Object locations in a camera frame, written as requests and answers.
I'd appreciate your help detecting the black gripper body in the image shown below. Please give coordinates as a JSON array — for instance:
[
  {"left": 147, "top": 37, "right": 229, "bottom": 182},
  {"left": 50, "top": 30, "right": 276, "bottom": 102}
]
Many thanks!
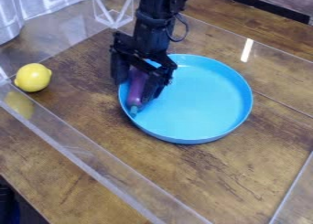
[{"left": 110, "top": 11, "right": 178, "bottom": 72}]

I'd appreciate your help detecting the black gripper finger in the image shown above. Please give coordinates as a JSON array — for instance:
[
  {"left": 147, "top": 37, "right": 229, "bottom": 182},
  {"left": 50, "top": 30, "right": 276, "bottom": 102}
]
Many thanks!
[
  {"left": 110, "top": 50, "right": 130, "bottom": 85},
  {"left": 141, "top": 67, "right": 174, "bottom": 103}
]

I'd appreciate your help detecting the purple toy eggplant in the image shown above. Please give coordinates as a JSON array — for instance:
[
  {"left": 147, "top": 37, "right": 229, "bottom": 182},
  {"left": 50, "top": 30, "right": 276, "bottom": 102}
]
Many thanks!
[{"left": 126, "top": 67, "right": 149, "bottom": 117}]

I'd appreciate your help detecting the blue round tray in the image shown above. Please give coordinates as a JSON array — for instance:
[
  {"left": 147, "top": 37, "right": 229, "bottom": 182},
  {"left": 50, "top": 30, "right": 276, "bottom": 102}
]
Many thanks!
[{"left": 130, "top": 54, "right": 253, "bottom": 144}]

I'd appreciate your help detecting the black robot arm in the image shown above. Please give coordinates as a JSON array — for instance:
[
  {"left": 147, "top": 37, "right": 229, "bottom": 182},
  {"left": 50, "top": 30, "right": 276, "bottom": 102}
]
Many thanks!
[{"left": 110, "top": 0, "right": 189, "bottom": 103}]

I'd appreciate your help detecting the yellow lemon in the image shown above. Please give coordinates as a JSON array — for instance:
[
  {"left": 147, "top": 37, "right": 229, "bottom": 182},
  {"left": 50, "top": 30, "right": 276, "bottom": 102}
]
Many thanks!
[{"left": 14, "top": 63, "right": 52, "bottom": 92}]

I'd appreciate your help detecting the grey patterned curtain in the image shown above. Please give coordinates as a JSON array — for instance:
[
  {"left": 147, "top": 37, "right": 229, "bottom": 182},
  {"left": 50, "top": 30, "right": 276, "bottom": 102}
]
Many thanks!
[{"left": 0, "top": 0, "right": 84, "bottom": 45}]

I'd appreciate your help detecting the dark baseboard strip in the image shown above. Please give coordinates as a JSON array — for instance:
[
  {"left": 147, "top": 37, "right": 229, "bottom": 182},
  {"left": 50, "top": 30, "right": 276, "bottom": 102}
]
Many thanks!
[{"left": 233, "top": 0, "right": 311, "bottom": 25}]

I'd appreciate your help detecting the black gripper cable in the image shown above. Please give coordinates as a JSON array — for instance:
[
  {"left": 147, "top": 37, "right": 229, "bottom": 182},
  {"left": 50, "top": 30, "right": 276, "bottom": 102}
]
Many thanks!
[{"left": 163, "top": 12, "right": 191, "bottom": 43}]

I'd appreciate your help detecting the clear acrylic barrier wall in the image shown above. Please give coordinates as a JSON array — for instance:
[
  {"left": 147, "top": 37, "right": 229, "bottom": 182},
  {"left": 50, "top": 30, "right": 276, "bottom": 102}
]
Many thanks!
[{"left": 0, "top": 0, "right": 313, "bottom": 224}]

